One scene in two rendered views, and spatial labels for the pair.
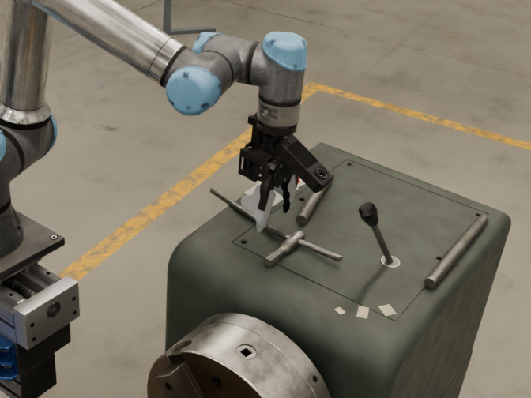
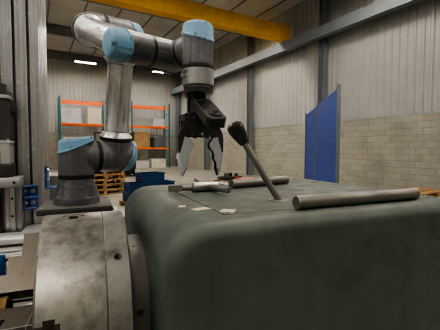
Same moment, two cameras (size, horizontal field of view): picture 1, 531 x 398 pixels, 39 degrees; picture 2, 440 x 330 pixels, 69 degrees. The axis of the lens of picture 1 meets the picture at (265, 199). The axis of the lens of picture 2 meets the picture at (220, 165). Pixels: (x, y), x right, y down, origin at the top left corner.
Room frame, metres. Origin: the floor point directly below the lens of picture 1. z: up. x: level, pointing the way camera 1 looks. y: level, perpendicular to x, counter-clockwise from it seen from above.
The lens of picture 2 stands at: (0.61, -0.51, 1.35)
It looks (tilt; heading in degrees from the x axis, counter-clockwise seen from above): 3 degrees down; 36
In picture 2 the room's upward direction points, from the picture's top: straight up
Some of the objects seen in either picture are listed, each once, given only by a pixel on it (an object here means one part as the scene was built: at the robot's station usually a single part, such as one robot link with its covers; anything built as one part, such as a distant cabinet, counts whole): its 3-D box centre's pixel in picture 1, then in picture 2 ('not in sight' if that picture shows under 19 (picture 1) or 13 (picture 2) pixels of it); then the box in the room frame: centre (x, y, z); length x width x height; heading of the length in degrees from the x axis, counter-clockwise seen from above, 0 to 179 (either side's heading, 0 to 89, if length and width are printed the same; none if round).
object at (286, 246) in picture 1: (284, 248); (194, 186); (1.15, -0.05, 1.27); 0.12 x 0.02 x 0.02; 150
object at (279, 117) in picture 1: (277, 110); (196, 80); (1.21, 0.00, 1.52); 0.08 x 0.08 x 0.05
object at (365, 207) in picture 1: (368, 215); (237, 133); (1.12, -0.18, 1.38); 0.04 x 0.03 x 0.05; 149
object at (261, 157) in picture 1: (270, 149); (197, 114); (1.22, 0.00, 1.44); 0.09 x 0.08 x 0.12; 59
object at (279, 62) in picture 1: (280, 68); (197, 47); (1.21, 0.00, 1.60); 0.09 x 0.08 x 0.11; 75
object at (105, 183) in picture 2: not in sight; (100, 181); (6.32, 8.06, 0.36); 1.26 x 0.86 x 0.73; 167
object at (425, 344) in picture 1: (338, 303); (270, 275); (1.26, -0.18, 1.06); 0.59 x 0.48 x 0.39; 149
